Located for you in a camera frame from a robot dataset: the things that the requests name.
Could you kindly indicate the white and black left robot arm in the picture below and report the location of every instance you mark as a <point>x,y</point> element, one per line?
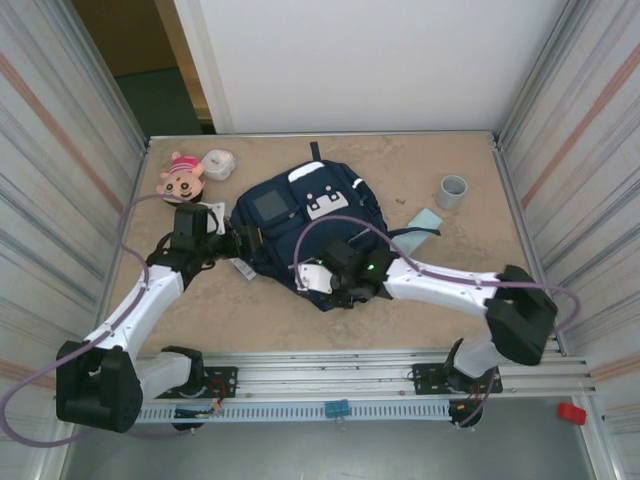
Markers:
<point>135,305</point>

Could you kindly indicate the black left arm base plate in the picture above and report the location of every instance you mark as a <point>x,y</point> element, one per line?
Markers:
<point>225,375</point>

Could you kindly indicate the plush doll with pink hat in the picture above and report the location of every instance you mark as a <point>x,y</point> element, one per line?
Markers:
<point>180,182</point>

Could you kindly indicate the aluminium mounting rail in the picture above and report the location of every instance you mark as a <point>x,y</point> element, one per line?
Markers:
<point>325,372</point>

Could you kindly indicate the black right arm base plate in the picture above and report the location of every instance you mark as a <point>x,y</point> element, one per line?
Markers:
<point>425,375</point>

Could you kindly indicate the grey cup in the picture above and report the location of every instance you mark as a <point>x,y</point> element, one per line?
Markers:
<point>451,195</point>

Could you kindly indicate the small white plastic case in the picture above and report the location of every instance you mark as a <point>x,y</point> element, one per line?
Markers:
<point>218,165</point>

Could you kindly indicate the small silver striped packet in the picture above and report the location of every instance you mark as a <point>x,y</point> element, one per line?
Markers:
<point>245,269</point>

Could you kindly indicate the red plastic block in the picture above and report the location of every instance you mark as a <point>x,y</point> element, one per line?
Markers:
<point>571,414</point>

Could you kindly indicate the navy blue backpack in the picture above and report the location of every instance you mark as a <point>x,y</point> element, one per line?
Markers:
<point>280,240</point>

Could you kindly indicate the light teal notepad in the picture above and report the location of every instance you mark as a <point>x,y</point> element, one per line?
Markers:
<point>425,219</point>

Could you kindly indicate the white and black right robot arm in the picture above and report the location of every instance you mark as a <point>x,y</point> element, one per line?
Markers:
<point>440,285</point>

